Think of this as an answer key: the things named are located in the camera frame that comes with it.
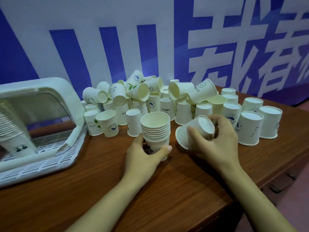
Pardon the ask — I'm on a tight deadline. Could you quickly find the person's left hand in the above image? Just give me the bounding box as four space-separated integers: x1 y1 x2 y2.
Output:
123 134 173 189

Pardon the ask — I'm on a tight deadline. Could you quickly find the person's right hand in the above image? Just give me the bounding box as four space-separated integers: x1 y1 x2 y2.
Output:
187 114 242 169

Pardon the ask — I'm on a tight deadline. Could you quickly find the percent print white paper cup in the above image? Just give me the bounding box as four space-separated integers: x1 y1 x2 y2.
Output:
145 139 171 162

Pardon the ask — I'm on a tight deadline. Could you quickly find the plain white paper cup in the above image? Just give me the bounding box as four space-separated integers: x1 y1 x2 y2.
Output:
175 115 216 150

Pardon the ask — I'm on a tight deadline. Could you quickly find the pile of paper cups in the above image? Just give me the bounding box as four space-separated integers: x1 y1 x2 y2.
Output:
82 70 283 147

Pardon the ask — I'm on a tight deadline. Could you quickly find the nested stack of paper cups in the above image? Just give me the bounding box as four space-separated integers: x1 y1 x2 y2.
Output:
0 100 28 143
140 111 171 143

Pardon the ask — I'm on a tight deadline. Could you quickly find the panda print white paper cup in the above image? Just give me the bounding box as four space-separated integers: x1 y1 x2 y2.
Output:
0 134 38 159

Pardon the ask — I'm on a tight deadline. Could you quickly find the white plastic storage box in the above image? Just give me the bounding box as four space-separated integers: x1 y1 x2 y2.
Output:
0 77 89 189

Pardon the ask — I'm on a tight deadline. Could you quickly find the person's right forearm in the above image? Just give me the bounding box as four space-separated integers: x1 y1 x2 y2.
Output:
222 164 297 232

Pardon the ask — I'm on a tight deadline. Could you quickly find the person's left forearm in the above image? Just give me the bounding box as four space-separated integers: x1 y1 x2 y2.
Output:
65 176 145 232

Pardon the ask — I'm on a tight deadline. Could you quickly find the brown drawer cabinet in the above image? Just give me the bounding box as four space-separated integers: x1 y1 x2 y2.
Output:
231 159 309 232

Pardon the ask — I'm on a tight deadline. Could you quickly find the brown wooden table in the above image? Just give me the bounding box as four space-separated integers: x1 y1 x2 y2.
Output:
0 85 309 232

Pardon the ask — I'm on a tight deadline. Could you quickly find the white slotted drain tray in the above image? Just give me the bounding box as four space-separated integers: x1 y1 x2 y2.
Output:
0 129 87 188

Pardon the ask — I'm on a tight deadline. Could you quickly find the blue white backdrop banner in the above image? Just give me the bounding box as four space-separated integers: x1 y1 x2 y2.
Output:
0 0 309 107

